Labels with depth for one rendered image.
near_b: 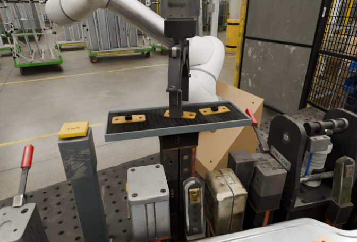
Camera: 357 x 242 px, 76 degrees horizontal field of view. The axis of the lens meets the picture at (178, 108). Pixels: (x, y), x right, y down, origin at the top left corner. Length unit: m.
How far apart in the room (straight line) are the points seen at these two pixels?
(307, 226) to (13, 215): 0.60
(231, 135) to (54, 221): 0.78
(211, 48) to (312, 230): 0.79
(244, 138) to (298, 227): 0.54
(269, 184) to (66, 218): 0.75
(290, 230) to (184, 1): 0.53
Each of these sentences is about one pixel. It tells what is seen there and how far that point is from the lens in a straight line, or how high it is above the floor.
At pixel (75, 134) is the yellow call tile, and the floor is 1.16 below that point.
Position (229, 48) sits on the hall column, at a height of 0.14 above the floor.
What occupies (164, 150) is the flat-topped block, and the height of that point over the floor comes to 1.08.
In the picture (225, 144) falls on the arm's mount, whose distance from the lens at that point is 1.03.
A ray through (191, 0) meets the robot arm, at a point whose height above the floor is 1.44.
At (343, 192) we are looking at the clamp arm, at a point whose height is 1.02.
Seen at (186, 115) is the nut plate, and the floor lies 1.16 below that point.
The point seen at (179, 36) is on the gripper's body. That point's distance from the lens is 0.52.
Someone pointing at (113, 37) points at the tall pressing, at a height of 0.61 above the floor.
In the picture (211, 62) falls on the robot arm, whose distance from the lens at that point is 1.06.
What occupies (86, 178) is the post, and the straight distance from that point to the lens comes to 0.66.
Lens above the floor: 1.43
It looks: 24 degrees down
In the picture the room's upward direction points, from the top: straight up
